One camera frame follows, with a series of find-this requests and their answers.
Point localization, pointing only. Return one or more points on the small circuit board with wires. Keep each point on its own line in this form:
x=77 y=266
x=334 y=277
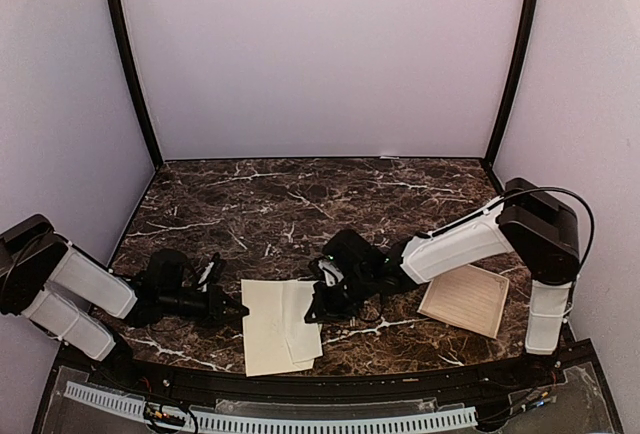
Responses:
x=156 y=416

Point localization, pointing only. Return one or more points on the right black frame post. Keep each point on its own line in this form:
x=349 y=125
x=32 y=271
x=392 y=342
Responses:
x=516 y=65

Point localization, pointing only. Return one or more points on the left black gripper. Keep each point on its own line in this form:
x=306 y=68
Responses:
x=215 y=306

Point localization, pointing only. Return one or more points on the cream paper envelope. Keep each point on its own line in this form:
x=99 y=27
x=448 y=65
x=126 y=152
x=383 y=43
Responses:
x=265 y=348

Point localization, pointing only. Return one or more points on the black front table rail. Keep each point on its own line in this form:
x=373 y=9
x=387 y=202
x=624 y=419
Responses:
x=390 y=362

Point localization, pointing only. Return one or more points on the black frame post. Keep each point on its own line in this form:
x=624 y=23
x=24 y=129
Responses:
x=128 y=63
x=516 y=65

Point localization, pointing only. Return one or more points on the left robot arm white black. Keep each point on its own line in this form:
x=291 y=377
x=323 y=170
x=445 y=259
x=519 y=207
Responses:
x=43 y=274

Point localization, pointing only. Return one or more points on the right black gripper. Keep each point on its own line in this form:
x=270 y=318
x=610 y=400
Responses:
x=323 y=309

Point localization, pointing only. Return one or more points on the lined letter paper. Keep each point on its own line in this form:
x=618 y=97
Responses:
x=469 y=298
x=303 y=340

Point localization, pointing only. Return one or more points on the left black frame post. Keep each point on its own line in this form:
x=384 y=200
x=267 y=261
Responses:
x=128 y=63

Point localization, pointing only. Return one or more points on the white slotted cable duct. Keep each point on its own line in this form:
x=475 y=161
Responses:
x=243 y=418

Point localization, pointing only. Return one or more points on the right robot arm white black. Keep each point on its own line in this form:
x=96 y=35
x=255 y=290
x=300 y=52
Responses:
x=525 y=219

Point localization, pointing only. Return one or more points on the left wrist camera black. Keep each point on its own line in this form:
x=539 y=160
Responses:
x=212 y=273

